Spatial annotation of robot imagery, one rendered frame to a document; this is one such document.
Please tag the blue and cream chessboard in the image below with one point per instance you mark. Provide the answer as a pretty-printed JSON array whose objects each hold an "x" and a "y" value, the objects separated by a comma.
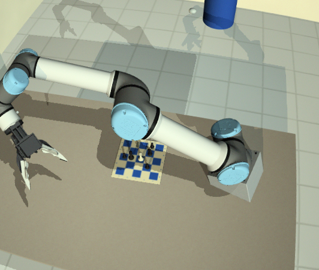
[{"x": 134, "y": 169}]

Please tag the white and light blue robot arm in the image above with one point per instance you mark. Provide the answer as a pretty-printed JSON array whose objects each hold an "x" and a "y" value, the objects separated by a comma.
[{"x": 132, "y": 116}]

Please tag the white chess piece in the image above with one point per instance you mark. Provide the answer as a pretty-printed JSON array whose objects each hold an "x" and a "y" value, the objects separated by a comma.
[{"x": 140, "y": 157}]

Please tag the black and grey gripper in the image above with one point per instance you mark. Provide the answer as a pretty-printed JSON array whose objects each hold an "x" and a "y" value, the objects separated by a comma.
[{"x": 30, "y": 145}]

